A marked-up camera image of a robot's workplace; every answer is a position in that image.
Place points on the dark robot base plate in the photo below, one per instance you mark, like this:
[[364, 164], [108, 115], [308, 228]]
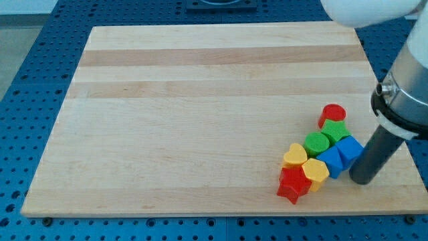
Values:
[[220, 5]]

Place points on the green star block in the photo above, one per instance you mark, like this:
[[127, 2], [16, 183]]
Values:
[[335, 130]]

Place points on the green cylinder block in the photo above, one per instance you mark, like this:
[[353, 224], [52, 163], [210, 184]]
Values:
[[316, 143]]

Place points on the red cylinder block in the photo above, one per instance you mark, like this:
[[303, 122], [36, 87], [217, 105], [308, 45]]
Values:
[[333, 112]]

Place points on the wooden board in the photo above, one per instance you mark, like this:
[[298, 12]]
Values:
[[193, 120]]

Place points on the yellow hexagon block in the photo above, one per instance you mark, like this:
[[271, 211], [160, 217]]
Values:
[[317, 172]]

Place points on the blue cube block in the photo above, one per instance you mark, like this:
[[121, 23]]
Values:
[[349, 149]]

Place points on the red star block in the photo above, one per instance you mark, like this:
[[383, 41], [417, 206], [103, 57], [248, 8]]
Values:
[[293, 184]]

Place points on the yellow heart block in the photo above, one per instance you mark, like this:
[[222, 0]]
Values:
[[295, 157]]

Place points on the blue triangle block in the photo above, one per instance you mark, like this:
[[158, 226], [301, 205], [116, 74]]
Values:
[[333, 161]]

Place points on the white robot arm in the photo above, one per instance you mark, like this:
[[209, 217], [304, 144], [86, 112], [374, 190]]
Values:
[[399, 101]]

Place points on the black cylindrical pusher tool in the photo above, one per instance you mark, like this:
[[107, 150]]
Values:
[[378, 150]]

